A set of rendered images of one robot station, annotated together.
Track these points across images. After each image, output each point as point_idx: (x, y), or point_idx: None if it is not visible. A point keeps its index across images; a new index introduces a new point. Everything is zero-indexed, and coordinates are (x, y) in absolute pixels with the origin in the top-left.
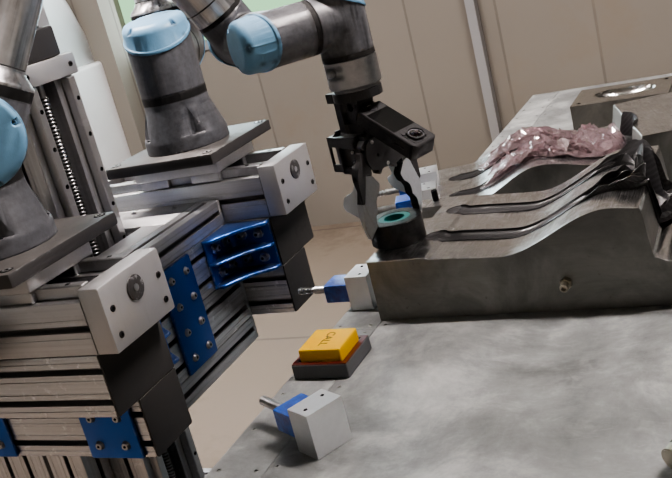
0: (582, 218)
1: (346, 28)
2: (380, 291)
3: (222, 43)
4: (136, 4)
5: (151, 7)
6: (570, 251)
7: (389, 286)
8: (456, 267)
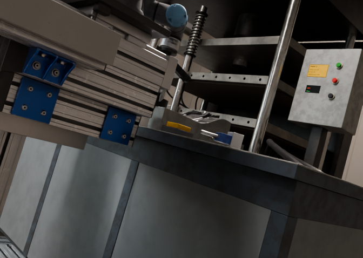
0: (220, 120)
1: (183, 31)
2: (163, 120)
3: (149, 5)
4: None
5: None
6: (214, 128)
7: (167, 119)
8: (188, 121)
